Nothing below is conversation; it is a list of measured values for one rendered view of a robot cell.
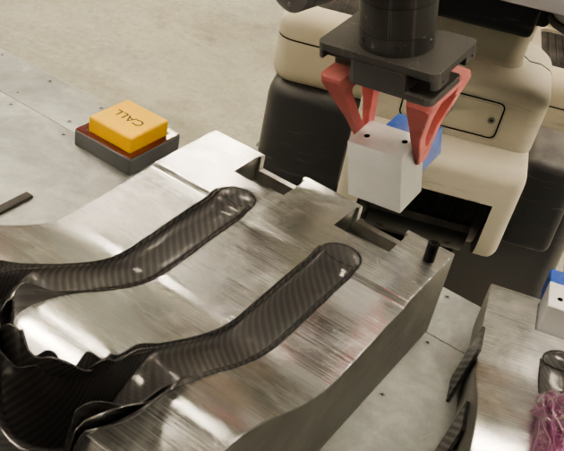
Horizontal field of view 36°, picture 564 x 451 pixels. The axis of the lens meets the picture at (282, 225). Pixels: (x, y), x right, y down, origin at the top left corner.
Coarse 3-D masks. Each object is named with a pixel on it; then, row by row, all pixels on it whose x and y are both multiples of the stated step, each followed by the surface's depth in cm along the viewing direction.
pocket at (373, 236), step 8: (360, 208) 78; (352, 216) 78; (336, 224) 75; (344, 224) 77; (352, 224) 79; (360, 224) 78; (368, 224) 78; (352, 232) 79; (360, 232) 78; (368, 232) 78; (376, 232) 78; (368, 240) 78; (376, 240) 78; (384, 240) 77; (392, 240) 77; (384, 248) 78; (392, 248) 77
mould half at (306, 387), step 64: (128, 192) 74; (192, 192) 76; (256, 192) 77; (320, 192) 78; (0, 256) 59; (64, 256) 64; (192, 256) 69; (256, 256) 70; (384, 256) 72; (448, 256) 74; (64, 320) 54; (128, 320) 57; (192, 320) 62; (320, 320) 65; (384, 320) 66; (192, 384) 52; (256, 384) 57; (320, 384) 60; (128, 448) 47; (192, 448) 48; (256, 448) 53
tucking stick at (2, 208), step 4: (24, 192) 85; (28, 192) 85; (20, 196) 85; (24, 196) 85; (28, 196) 85; (32, 196) 85; (8, 200) 84; (12, 200) 84; (16, 200) 84; (20, 200) 84; (24, 200) 85; (4, 204) 83; (8, 204) 83; (12, 204) 84; (16, 204) 84; (20, 204) 84; (0, 208) 83; (4, 208) 83; (8, 208) 83; (0, 212) 82; (4, 212) 83
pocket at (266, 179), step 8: (256, 160) 82; (240, 168) 80; (248, 168) 81; (256, 168) 82; (248, 176) 82; (256, 176) 83; (264, 176) 82; (272, 176) 82; (264, 184) 83; (272, 184) 82; (280, 184) 82; (288, 184) 81; (280, 192) 82
